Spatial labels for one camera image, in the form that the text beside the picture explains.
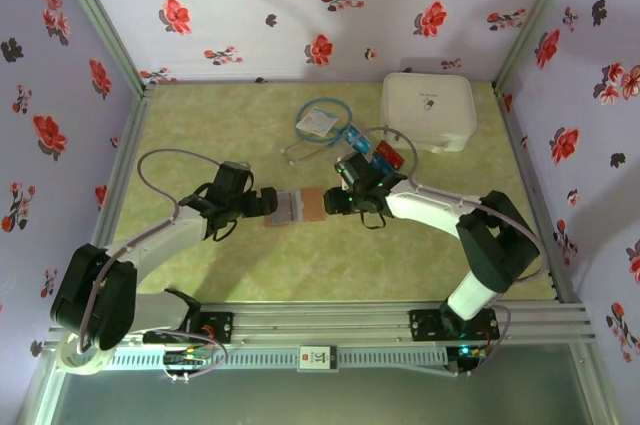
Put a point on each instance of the tan leather card holder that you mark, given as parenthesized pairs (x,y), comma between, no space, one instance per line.
(312,205)

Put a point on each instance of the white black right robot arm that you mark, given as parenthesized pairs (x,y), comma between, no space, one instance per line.
(430,207)

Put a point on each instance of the blue credit card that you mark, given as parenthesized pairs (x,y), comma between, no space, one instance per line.
(359,140)
(384,166)

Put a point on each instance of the blue tube stethoscope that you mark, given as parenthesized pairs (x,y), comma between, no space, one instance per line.
(312,141)

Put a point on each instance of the white printed packet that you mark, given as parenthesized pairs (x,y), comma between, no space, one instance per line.
(316,122)

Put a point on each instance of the white square box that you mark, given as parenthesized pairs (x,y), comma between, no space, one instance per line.
(425,110)

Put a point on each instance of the small white display unit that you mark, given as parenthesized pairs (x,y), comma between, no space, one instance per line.
(318,357)

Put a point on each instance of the green controller circuit board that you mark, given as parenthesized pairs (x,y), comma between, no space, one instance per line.
(185,357)
(472,352)

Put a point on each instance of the clear tape roll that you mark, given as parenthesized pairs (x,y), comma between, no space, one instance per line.
(85,370)

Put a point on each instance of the grey aluminium side rail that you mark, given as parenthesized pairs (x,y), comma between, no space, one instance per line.
(125,155)
(525,165)

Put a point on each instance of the grey aluminium mounting rail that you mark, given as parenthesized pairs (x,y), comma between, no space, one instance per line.
(325,320)

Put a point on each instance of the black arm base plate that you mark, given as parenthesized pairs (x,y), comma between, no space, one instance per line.
(220,327)
(425,327)

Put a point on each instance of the grey aluminium frame post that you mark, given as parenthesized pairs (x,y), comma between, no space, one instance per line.
(101,20)
(532,20)

